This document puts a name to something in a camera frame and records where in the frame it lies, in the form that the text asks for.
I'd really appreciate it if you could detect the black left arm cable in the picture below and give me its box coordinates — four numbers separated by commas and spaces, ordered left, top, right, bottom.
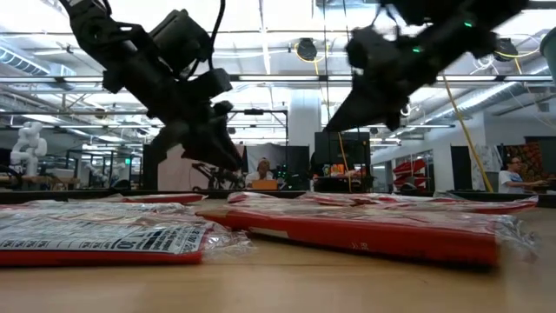
186, 0, 227, 82

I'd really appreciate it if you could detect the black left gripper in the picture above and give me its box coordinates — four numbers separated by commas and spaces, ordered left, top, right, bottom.
103, 43, 244, 173

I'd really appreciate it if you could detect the black door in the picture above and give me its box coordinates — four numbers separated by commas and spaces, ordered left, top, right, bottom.
450, 145, 473, 191

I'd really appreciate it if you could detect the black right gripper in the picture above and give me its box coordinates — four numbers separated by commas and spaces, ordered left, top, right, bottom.
325, 25, 440, 132

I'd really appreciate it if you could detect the black partition panel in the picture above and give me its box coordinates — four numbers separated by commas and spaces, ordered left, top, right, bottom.
142, 143, 161, 191

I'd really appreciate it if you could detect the red white striped panel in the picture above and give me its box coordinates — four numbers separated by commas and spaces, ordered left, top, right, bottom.
392, 158, 429, 189

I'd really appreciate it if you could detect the silver ceiling duct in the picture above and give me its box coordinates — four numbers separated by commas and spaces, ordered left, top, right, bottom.
427, 64, 551, 127
0, 45, 52, 78

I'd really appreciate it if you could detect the yellow extension cable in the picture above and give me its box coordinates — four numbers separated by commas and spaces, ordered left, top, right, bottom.
440, 73, 495, 193

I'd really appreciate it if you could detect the white patterned cloth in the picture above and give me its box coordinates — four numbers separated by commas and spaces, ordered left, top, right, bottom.
471, 144, 504, 175

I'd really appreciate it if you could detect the black gantry frame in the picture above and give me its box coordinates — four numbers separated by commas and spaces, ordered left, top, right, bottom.
225, 108, 290, 192

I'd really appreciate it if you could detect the thin yellow hanging cable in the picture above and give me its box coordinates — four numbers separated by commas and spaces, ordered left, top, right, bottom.
336, 130, 353, 193

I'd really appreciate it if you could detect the long ceiling light strip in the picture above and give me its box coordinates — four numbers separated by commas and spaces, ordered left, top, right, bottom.
0, 74, 553, 83

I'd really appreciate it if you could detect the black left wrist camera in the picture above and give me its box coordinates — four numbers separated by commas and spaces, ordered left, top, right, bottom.
149, 8, 215, 75

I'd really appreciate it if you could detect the white pillar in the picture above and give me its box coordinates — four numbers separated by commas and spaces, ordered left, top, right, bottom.
288, 89, 323, 192

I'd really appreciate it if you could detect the grey curtain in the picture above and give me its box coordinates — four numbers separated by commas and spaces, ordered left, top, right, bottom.
246, 143, 288, 183

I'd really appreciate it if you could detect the beige curtain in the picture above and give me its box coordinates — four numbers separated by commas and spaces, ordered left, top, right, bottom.
157, 143, 247, 191

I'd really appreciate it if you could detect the black ceiling cable reel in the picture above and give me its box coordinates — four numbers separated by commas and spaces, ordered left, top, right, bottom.
296, 37, 319, 63
494, 37, 520, 62

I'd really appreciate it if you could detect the person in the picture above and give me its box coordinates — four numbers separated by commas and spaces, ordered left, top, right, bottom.
244, 156, 279, 189
497, 156, 549, 195

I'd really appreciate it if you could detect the black monitor screen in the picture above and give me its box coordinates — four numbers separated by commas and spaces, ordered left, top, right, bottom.
314, 131, 372, 166

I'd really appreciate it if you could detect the floral patterned cloth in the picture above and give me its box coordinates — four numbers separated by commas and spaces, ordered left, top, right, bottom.
503, 142, 544, 183

